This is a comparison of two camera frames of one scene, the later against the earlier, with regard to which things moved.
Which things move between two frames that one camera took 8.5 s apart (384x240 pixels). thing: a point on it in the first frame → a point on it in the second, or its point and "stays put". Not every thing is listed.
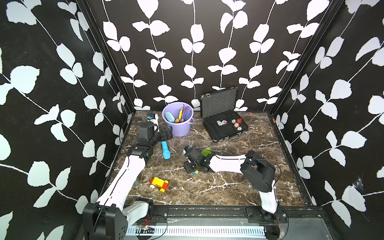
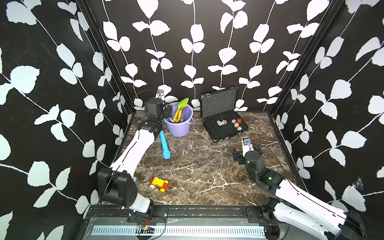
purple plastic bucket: [181, 129] stays put
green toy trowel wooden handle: [206, 151] → [180, 114]
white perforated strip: [234, 231] stays put
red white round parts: [236, 122] stays put
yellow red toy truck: [157, 182] stays put
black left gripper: [168, 131] → [167, 111]
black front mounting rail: [288, 214] stays put
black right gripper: [187, 168] → [240, 156]
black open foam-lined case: [219, 115] stays put
